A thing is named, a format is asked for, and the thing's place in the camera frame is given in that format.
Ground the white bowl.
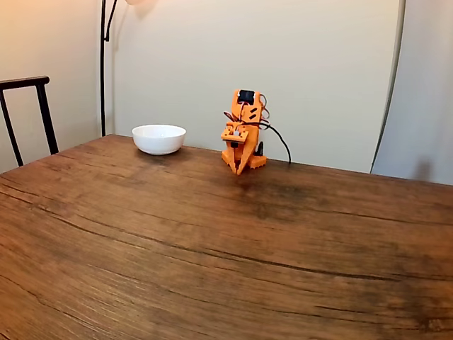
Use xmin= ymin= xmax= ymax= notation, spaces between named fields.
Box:
xmin=131 ymin=123 xmax=187 ymax=156

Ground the orange framed gripper camera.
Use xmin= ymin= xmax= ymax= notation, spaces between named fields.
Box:
xmin=219 ymin=122 xmax=249 ymax=145

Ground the black floor lamp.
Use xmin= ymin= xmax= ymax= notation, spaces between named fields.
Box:
xmin=99 ymin=0 xmax=159 ymax=137

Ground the black cable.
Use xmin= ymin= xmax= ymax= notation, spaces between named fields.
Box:
xmin=258 ymin=122 xmax=292 ymax=164

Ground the black chair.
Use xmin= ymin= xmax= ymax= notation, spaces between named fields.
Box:
xmin=0 ymin=75 xmax=60 ymax=167

